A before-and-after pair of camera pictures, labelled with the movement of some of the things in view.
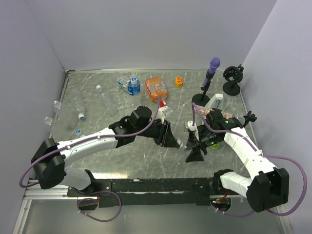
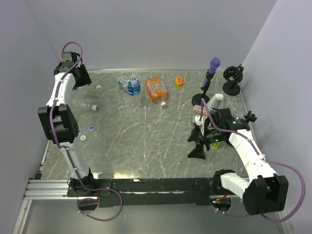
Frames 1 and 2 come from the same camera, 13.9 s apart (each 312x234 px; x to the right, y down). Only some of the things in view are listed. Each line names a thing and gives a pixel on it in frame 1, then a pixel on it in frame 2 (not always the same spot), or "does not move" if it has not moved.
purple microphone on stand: x=203 y=99 does not move
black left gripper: x=168 y=140 to x=86 y=80
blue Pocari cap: x=180 y=143 to x=91 y=128
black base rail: x=193 y=191 does not move
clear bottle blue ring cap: x=80 y=101 to x=95 y=107
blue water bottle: x=132 y=86 does not move
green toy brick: x=214 y=146 does not move
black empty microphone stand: x=233 y=75 does not move
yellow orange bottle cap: x=179 y=81 does not move
